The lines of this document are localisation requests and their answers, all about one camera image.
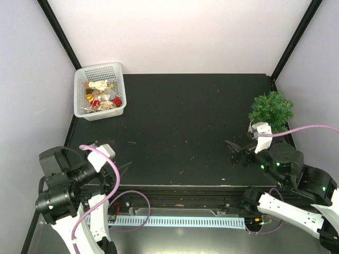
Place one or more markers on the gold merry christmas sign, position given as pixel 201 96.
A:
pixel 97 106

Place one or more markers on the left black frame post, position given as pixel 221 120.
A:
pixel 52 19

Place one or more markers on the black frame post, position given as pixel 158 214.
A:
pixel 52 19
pixel 297 35

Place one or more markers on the wooden snowman ornament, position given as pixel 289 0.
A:
pixel 98 85

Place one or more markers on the small green christmas tree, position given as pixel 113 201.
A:
pixel 274 109

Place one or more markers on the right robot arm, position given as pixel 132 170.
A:
pixel 285 166

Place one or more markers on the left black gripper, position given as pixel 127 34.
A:
pixel 111 179

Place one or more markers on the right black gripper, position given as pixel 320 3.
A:
pixel 246 159

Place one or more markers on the red gift box ornament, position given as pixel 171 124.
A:
pixel 117 101

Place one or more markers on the white plastic basket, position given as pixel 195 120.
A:
pixel 105 71

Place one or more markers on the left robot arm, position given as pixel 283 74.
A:
pixel 74 199

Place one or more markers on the right black frame post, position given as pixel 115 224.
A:
pixel 297 35

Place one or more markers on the light blue cable duct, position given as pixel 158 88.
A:
pixel 178 221

